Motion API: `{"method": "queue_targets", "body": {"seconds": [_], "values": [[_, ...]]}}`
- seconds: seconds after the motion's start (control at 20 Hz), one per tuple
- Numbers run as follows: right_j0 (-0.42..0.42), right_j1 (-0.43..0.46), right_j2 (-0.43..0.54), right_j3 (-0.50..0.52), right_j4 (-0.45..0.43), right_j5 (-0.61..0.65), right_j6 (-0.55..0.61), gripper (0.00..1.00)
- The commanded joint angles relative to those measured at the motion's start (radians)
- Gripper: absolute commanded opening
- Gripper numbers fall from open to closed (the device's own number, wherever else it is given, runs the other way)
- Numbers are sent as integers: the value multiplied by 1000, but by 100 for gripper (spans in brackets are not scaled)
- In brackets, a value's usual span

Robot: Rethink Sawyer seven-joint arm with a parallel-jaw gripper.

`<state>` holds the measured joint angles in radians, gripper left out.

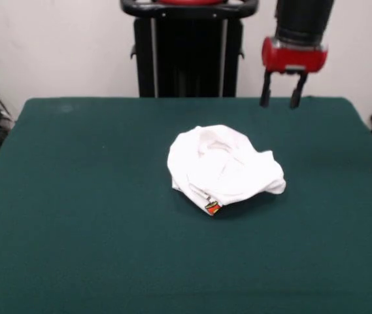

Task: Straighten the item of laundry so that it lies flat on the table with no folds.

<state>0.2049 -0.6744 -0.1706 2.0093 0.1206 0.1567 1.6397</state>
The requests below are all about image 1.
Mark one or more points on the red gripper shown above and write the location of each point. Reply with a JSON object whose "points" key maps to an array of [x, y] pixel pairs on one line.
{"points": [[293, 59]]}

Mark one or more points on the white printed T-shirt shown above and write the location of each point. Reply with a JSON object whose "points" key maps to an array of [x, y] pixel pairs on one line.
{"points": [[225, 170]]}

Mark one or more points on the red robot base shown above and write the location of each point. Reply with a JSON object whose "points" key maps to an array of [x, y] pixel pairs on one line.
{"points": [[187, 1]]}

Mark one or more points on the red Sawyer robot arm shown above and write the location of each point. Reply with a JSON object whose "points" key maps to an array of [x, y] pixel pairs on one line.
{"points": [[303, 16]]}

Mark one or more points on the dark green table cloth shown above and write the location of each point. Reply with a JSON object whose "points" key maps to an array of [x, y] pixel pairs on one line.
{"points": [[74, 229]]}

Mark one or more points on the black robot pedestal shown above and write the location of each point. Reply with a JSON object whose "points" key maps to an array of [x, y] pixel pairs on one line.
{"points": [[189, 49]]}

